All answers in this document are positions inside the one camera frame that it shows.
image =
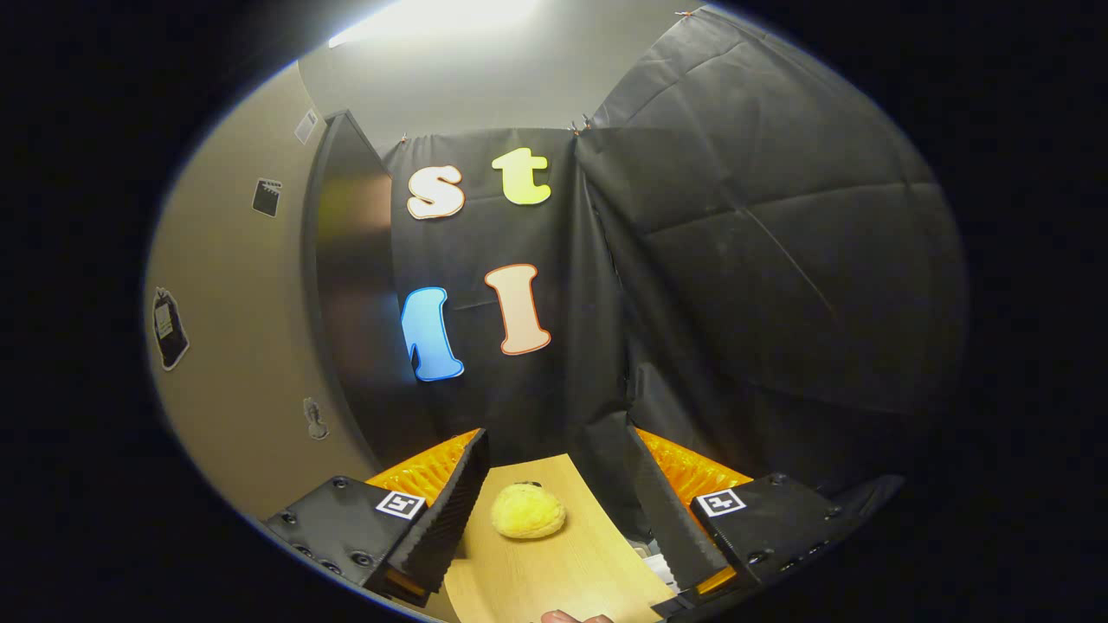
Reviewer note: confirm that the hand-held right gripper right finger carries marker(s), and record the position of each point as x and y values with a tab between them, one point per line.
666	519

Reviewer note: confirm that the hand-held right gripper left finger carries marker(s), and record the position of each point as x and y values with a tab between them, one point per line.
441	519

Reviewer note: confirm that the yellow plush toy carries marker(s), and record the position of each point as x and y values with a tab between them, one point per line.
528	510

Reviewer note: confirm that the black backdrop cloth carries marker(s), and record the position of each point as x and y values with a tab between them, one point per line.
762	260

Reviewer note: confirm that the grey cabinet door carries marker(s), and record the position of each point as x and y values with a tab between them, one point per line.
234	346

